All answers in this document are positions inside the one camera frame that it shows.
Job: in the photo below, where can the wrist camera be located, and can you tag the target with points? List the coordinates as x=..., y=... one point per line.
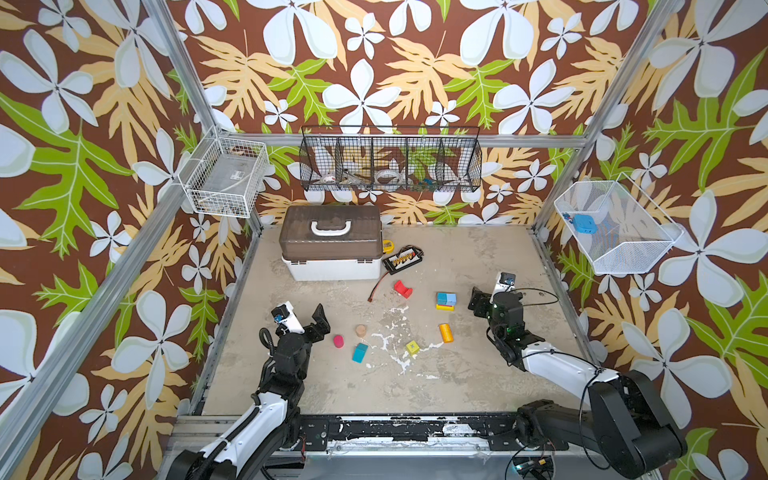
x=288, y=318
x=505, y=282

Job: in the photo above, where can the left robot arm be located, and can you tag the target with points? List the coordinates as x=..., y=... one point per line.
x=272, y=421

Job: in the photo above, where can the yellow green cube block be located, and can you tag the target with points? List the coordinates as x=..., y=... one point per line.
x=413, y=347

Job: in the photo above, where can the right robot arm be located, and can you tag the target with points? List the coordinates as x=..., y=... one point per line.
x=619, y=416

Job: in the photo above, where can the blue object in basket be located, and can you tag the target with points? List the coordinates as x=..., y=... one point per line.
x=584, y=224

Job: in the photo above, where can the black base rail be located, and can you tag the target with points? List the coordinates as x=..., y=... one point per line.
x=495, y=431

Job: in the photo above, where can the white mesh basket right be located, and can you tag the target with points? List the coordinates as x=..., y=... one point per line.
x=634, y=232

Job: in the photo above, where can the red arch block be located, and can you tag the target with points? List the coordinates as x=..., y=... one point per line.
x=402, y=290

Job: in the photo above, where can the white wire basket left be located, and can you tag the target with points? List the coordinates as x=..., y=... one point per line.
x=223, y=174

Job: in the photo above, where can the teal triangular block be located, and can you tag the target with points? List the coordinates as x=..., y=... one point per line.
x=359, y=353

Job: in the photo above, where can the yellow tape measure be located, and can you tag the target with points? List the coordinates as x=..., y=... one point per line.
x=388, y=246

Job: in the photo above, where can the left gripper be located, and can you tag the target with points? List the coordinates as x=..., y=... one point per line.
x=321, y=323

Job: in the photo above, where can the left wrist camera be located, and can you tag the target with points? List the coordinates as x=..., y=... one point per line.
x=288, y=318

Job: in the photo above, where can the orange cylinder block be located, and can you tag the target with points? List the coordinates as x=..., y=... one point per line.
x=446, y=333

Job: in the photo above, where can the brown lid white toolbox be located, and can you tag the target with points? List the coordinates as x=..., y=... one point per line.
x=332, y=243

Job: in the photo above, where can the black charging board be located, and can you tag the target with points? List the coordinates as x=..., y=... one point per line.
x=404, y=259

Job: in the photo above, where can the black wire wall basket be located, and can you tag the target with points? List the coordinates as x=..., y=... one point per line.
x=412, y=158

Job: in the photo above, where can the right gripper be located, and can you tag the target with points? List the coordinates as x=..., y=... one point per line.
x=489, y=306

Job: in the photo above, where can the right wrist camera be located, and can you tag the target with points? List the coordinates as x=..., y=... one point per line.
x=505, y=282

